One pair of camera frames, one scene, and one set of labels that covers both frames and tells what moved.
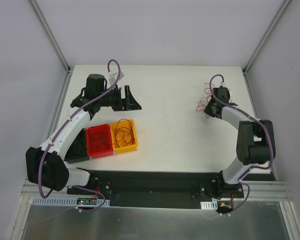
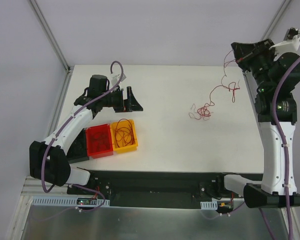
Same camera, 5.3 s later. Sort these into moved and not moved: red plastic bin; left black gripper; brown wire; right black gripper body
Moved: right black gripper body
Not moved: red plastic bin; brown wire; left black gripper
